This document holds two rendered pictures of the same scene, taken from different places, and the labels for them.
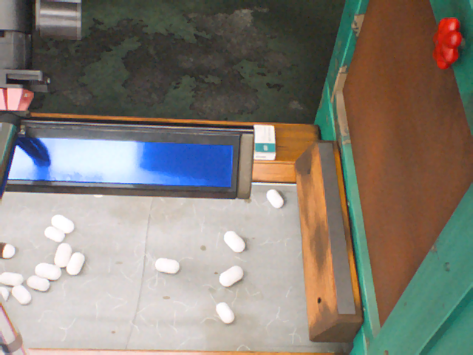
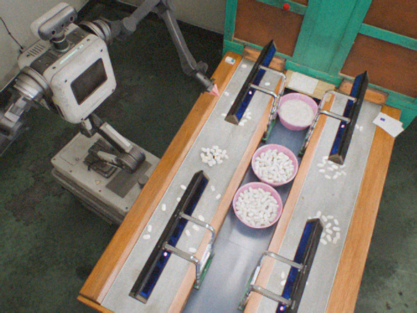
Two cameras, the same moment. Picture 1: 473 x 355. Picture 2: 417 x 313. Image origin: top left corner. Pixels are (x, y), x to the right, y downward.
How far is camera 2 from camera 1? 2.00 m
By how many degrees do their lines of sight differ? 34
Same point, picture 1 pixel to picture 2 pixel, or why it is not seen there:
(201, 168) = (272, 51)
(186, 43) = not seen: hidden behind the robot
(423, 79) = (273, 15)
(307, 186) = (251, 55)
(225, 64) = (120, 87)
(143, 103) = (123, 118)
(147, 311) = (260, 95)
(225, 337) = (272, 86)
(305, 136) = (231, 53)
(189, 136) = (270, 47)
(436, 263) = (302, 32)
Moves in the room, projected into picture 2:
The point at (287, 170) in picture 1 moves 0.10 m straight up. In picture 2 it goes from (237, 60) to (239, 49)
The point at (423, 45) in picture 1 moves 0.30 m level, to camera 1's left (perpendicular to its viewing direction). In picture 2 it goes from (270, 11) to (247, 40)
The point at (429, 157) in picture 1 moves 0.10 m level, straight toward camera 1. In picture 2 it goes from (285, 23) to (296, 33)
